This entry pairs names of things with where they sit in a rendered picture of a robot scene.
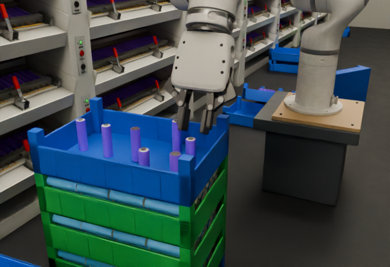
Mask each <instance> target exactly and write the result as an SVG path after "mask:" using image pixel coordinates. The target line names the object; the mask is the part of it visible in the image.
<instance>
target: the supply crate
mask: <svg viewBox="0 0 390 267"><path fill-rule="evenodd" d="M89 104H90V111H89V112H87V113H85V114H83V115H82V116H80V117H78V118H76V119H79V118H84V119H85V122H86V132H87V138H88V150H87V151H79V147H78V138H77V129H76V123H75V121H76V119H74V120H72V121H71V122H69V123H67V124H66V125H64V126H62V127H60V128H58V129H57V130H55V131H53V132H51V133H49V134H47V135H46V136H45V135H44V130H43V129H41V128H33V129H31V130H29V131H27V135H28V142H29V146H30V153H31V159H32V166H33V170H34V172H35V173H38V174H43V175H47V176H52V177H55V178H60V179H65V180H69V181H74V182H79V183H84V184H87V185H92V186H97V187H102V188H105V189H110V190H115V191H118V192H123V193H128V194H133V195H136V196H141V197H146V198H150V199H155V200H160V201H164V202H168V203H172V204H177V205H182V206H185V207H191V206H192V204H193V203H194V201H195V200H196V198H197V197H198V195H199V194H200V193H201V191H202V190H203V189H204V187H205V186H206V184H207V183H208V181H209V180H210V179H211V177H212V176H213V174H214V173H215V171H216V170H217V169H218V167H219V166H220V164H221V163H222V161H223V160H224V159H225V157H226V156H227V154H228V153H229V115H225V114H220V115H219V116H217V118H216V125H212V130H209V134H208V135H207V134H202V133H200V124H201V123H199V122H191V121H189V126H188V130H187V131H182V151H181V152H180V153H181V156H180V157H179V158H178V172H174V171H170V163H169V154H170V152H172V120H174V119H171V118H164V117H156V116H148V115H144V114H136V113H129V112H124V111H116V110H108V109H103V103H102V98H97V97H93V98H91V99H90V100H89ZM102 124H111V134H112V141H113V156H112V157H110V158H105V157H104V155H103V143H102V130H101V125H102ZM132 127H139V128H140V138H141V147H147V148H149V152H150V167H147V166H144V165H139V162H134V161H132V152H131V134H130V128H132ZM188 137H194V138H196V167H194V156H193V155H189V154H186V138H188Z"/></svg>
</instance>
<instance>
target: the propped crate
mask: <svg viewBox="0 0 390 267"><path fill-rule="evenodd" d="M283 90H284V89H283V88H279V91H283ZM274 93H275V92H268V91H261V90H256V89H248V83H244V86H243V93H242V97H241V98H242V99H248V100H254V101H259V102H266V103H267V102H268V100H269V99H270V98H271V97H272V96H273V94H274Z"/></svg>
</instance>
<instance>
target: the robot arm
mask: <svg viewBox="0 0 390 267"><path fill-rule="evenodd" d="M290 1H291V3H292V5H293V6H294V7H295V8H297V9H299V10H302V11H306V12H319V13H331V17H330V19H329V20H328V21H326V22H324V23H322V24H318V25H315V26H312V27H309V28H307V29H306V30H305V31H304V32H303V34H302V38H301V46H300V53H299V63H298V74H297V86H296V92H295V95H291V96H288V97H286V98H285V100H284V105H285V106H286V108H288V109H290V110H292V111H294V112H297V113H301V114H307V115H312V116H329V115H333V114H337V113H339V112H341V111H342V108H343V105H342V103H341V102H340V101H338V96H337V97H334V95H333V93H334V84H335V76H336V72H337V64H338V55H339V51H340V43H341V38H342V35H343V33H344V31H345V29H346V27H347V26H348V24H349V23H350V22H351V21H352V20H353V19H354V18H355V17H356V16H357V15H358V14H359V13H360V12H361V11H362V10H363V9H364V8H365V6H366V5H367V3H368V1H369V0H290ZM170 2H171V3H172V4H173V5H174V7H176V8H177V9H179V10H184V11H187V17H186V24H185V26H186V27H187V31H184V32H183V35H182V37H181V39H180V43H179V46H178V49H177V52H176V56H175V60H174V66H173V69H172V75H171V76H170V78H169V79H168V81H167V82H166V83H165V85H164V86H163V88H164V90H165V91H167V92H168V93H169V94H170V95H172V97H173V98H174V99H175V101H176V102H177V105H178V106H179V111H178V118H177V122H176V123H177V125H178V130H181V131H187V130H188V126H189V119H190V112H191V110H190V109H189V103H190V99H191V96H192V92H197V93H206V94H207V106H206V107H205V110H204V111H203V113H202V117H201V124H200V133H201V134H207V135H208V134H209V130H212V125H213V120H214V113H215V112H216V111H217V110H218V109H219V108H220V107H221V106H223V105H224V104H225V103H227V102H229V101H232V100H234V99H236V98H237V92H236V90H235V87H234V85H233V73H234V53H235V48H234V38H233V37H232V36H230V35H231V34H232V32H233V30H234V29H237V26H238V23H237V21H235V18H236V11H237V4H238V0H170ZM175 87H177V88H180V92H178V91H177V90H176V89H175ZM218 95H222V96H219V97H218Z"/></svg>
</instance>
